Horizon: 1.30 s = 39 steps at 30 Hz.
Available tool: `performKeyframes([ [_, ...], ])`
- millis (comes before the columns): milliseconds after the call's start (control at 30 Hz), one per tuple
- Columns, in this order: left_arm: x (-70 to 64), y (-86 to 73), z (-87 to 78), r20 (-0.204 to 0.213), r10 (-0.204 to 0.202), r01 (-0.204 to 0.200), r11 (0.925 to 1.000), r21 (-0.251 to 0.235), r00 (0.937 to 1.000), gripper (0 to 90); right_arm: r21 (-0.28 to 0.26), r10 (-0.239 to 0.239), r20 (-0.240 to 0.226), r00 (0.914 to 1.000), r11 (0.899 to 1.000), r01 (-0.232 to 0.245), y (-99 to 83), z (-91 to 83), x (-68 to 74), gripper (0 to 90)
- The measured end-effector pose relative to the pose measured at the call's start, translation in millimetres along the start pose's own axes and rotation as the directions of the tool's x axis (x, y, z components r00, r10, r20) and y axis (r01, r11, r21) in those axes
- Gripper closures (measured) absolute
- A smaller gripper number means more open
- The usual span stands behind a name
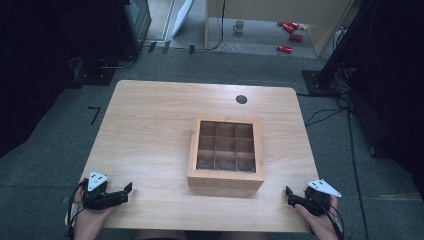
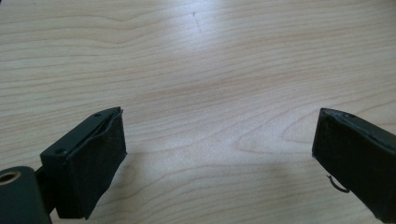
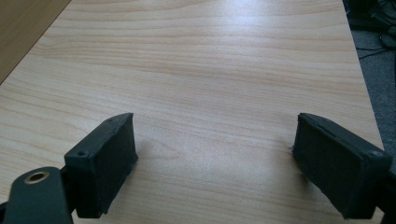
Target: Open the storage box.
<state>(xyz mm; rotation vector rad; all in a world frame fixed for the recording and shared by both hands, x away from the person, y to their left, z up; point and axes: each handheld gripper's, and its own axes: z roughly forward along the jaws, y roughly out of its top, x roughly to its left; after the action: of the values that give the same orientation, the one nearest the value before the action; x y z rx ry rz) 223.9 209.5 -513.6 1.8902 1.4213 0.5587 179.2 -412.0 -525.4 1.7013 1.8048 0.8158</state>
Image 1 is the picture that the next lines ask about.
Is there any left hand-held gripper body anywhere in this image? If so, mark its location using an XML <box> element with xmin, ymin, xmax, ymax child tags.
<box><xmin>81</xmin><ymin>171</ymin><xmax>114</xmax><ymax>211</ymax></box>

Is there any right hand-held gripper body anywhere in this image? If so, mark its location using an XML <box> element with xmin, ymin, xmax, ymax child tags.
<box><xmin>303</xmin><ymin>179</ymin><xmax>343</xmax><ymax>217</ymax></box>

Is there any wooden compartment box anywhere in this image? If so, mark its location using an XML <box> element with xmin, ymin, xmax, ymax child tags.
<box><xmin>186</xmin><ymin>116</ymin><xmax>266</xmax><ymax>192</ymax></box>

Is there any person's left hand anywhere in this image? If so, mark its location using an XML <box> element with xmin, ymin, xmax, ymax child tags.
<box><xmin>68</xmin><ymin>184</ymin><xmax>118</xmax><ymax>240</ymax></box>

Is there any person's right hand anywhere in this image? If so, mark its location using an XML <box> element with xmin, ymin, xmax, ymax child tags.
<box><xmin>294</xmin><ymin>195</ymin><xmax>340</xmax><ymax>240</ymax></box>

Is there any black stand base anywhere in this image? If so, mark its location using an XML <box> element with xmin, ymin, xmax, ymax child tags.
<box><xmin>69</xmin><ymin>57</ymin><xmax>117</xmax><ymax>89</ymax></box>

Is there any black metal stand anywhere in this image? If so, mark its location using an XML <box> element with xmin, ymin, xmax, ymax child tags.
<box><xmin>301</xmin><ymin>0</ymin><xmax>381</xmax><ymax>98</ymax></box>

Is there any dark cabinet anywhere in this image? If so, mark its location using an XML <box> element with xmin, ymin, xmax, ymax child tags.
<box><xmin>111</xmin><ymin>0</ymin><xmax>153</xmax><ymax>58</ymax></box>

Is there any white board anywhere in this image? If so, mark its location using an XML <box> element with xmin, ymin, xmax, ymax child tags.
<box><xmin>170</xmin><ymin>0</ymin><xmax>196</xmax><ymax>38</ymax></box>

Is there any right hand-held gripper cable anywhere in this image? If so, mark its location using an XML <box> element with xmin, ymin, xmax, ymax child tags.
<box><xmin>322</xmin><ymin>199</ymin><xmax>346</xmax><ymax>240</ymax></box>

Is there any hand-held gripper cable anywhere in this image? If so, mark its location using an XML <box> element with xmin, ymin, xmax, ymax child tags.
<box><xmin>65</xmin><ymin>179</ymin><xmax>88</xmax><ymax>240</ymax></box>
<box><xmin>322</xmin><ymin>199</ymin><xmax>346</xmax><ymax>240</ymax></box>

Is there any left hand-held gripper cable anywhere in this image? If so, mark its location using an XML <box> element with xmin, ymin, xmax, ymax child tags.
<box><xmin>65</xmin><ymin>179</ymin><xmax>88</xmax><ymax>240</ymax></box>

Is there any long black floor cable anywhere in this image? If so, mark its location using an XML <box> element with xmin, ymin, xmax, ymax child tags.
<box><xmin>346</xmin><ymin>108</ymin><xmax>370</xmax><ymax>240</ymax></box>

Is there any black hanging cable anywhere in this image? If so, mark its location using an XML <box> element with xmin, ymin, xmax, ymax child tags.
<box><xmin>194</xmin><ymin>0</ymin><xmax>226</xmax><ymax>52</ymax></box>

